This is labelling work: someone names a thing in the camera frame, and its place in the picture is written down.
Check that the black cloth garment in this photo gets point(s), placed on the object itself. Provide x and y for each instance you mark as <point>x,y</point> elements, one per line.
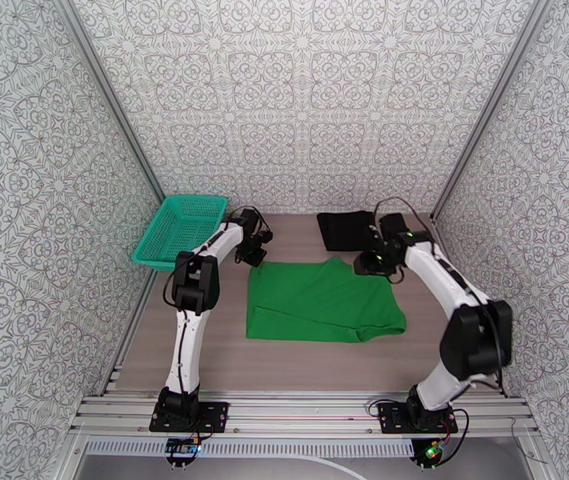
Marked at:
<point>344,231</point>

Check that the green cloth garment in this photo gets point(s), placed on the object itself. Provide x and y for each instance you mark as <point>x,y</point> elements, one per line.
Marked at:
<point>314,298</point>

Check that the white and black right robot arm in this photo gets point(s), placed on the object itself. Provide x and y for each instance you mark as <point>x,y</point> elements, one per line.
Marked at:
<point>444,278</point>

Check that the green plastic basket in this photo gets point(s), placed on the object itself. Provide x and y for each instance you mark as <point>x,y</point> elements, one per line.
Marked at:
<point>184,228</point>

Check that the small circuit board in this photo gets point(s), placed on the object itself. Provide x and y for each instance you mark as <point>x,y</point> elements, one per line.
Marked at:
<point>184,447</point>
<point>433,451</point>

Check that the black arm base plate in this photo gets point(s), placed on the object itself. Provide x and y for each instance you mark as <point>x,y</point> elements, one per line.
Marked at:
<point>391,418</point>
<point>211,416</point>

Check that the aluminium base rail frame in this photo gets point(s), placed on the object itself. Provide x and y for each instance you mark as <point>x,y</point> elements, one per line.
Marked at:
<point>304,413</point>

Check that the aluminium corner post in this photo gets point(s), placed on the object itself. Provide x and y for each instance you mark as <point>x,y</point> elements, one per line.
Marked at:
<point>109,98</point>
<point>489,101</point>

